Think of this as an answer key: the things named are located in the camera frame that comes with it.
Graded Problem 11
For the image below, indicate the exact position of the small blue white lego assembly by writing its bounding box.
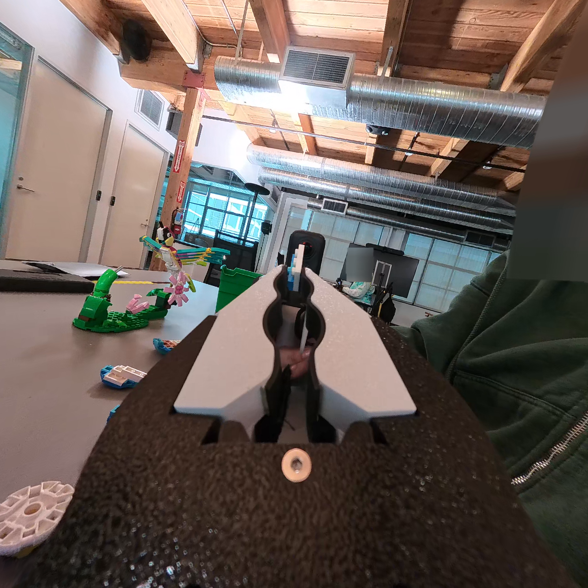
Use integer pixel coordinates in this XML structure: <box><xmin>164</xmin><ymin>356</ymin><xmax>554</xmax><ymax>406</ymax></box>
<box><xmin>287</xmin><ymin>243</ymin><xmax>309</xmax><ymax>295</ymax></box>

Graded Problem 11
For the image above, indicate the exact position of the glass partition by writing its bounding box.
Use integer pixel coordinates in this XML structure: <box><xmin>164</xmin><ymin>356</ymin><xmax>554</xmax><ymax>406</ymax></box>
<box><xmin>0</xmin><ymin>23</ymin><xmax>36</xmax><ymax>260</ymax></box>

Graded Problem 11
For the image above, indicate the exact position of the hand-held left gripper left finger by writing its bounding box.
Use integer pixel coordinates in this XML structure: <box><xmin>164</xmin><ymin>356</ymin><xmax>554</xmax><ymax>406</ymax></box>
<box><xmin>173</xmin><ymin>265</ymin><xmax>293</xmax><ymax>443</ymax></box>

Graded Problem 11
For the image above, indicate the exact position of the black box on post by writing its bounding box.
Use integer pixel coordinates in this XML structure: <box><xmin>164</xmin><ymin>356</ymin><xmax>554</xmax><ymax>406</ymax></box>
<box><xmin>166</xmin><ymin>109</ymin><xmax>203</xmax><ymax>139</ymax></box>

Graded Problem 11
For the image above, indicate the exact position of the beige door with black hinges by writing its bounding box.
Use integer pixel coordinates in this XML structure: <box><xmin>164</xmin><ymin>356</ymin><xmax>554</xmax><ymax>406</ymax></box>
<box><xmin>100</xmin><ymin>120</ymin><xmax>169</xmax><ymax>270</ymax></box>

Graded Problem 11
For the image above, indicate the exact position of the beige door with lever handle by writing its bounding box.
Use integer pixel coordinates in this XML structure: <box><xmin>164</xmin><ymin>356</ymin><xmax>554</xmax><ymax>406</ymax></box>
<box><xmin>4</xmin><ymin>56</ymin><xmax>112</xmax><ymax>266</ymax></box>

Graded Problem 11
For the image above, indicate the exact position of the green lego base with flowers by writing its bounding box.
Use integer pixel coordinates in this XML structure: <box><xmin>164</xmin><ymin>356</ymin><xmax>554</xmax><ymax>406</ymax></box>
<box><xmin>72</xmin><ymin>268</ymin><xmax>197</xmax><ymax>333</ymax></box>

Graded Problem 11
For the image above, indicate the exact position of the black office chair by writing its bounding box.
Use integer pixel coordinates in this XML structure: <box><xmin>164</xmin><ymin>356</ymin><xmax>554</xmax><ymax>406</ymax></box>
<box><xmin>213</xmin><ymin>230</ymin><xmax>259</xmax><ymax>273</ymax></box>

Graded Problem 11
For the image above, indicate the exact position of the black floor lamp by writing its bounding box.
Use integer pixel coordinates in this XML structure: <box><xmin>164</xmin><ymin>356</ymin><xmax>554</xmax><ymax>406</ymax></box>
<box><xmin>244</xmin><ymin>182</ymin><xmax>270</xmax><ymax>273</ymax></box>

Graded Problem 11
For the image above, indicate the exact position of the black screen on stand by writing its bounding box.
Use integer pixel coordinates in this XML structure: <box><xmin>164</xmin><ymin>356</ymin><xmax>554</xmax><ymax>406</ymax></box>
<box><xmin>371</xmin><ymin>256</ymin><xmax>420</xmax><ymax>300</ymax></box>

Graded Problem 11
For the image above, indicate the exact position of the blue white lego piece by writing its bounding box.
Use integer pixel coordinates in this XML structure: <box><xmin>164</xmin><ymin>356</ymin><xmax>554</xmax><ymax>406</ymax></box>
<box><xmin>100</xmin><ymin>364</ymin><xmax>149</xmax><ymax>390</ymax></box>

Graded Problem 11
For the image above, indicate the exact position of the green plastic bin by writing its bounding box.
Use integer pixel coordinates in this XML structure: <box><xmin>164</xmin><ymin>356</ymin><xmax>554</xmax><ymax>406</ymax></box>
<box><xmin>216</xmin><ymin>265</ymin><xmax>266</xmax><ymax>314</ymax></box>

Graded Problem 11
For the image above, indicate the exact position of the large window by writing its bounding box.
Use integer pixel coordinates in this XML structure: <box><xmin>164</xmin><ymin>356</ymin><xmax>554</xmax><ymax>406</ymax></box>
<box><xmin>183</xmin><ymin>180</ymin><xmax>269</xmax><ymax>242</ymax></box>

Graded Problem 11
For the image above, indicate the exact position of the white round lego wheel piece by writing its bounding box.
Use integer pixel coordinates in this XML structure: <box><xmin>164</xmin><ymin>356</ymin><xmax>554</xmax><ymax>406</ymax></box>
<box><xmin>0</xmin><ymin>481</ymin><xmax>75</xmax><ymax>557</ymax></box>

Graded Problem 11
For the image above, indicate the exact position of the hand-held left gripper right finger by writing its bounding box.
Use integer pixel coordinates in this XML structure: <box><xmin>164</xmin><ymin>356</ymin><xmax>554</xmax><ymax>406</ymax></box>
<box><xmin>304</xmin><ymin>268</ymin><xmax>419</xmax><ymax>443</ymax></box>

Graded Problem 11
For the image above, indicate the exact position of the black flat box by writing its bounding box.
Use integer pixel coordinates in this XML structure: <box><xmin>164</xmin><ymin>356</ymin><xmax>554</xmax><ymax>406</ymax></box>
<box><xmin>0</xmin><ymin>268</ymin><xmax>96</xmax><ymax>294</ymax></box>

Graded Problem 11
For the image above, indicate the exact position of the colourful lego bird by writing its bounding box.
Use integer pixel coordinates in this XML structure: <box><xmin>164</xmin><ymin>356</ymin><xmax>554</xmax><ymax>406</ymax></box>
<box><xmin>140</xmin><ymin>223</ymin><xmax>231</xmax><ymax>276</ymax></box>

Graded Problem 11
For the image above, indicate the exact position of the white ceiling vent grille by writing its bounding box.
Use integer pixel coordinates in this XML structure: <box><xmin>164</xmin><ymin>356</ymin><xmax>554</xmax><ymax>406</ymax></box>
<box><xmin>279</xmin><ymin>45</ymin><xmax>356</xmax><ymax>91</ymax></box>

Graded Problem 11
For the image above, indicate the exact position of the black round speaker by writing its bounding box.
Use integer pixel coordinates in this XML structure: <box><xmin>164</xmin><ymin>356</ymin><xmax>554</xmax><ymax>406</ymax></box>
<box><xmin>121</xmin><ymin>19</ymin><xmax>153</xmax><ymax>62</ymax></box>

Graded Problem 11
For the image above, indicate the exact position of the large silver air duct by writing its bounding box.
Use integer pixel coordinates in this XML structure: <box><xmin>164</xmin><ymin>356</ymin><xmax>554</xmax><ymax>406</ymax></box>
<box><xmin>213</xmin><ymin>54</ymin><xmax>548</xmax><ymax>149</ymax></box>

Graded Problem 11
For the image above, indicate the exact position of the person's green hoodie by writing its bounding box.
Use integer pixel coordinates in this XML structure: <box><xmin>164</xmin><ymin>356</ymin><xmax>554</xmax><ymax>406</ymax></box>
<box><xmin>394</xmin><ymin>250</ymin><xmax>588</xmax><ymax>588</ymax></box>

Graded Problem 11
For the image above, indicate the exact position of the white wall vent grille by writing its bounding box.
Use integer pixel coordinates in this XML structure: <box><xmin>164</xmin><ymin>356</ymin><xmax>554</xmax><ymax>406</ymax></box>
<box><xmin>134</xmin><ymin>89</ymin><xmax>165</xmax><ymax>128</ymax></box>

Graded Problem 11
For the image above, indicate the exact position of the person's right hand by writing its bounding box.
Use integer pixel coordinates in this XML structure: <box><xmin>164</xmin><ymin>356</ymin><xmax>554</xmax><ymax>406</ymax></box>
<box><xmin>277</xmin><ymin>340</ymin><xmax>319</xmax><ymax>380</ymax></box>

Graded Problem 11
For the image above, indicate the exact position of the wooden post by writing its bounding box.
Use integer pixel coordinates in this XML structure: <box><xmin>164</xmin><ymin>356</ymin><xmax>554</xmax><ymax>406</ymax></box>
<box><xmin>160</xmin><ymin>86</ymin><xmax>206</xmax><ymax>242</ymax></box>

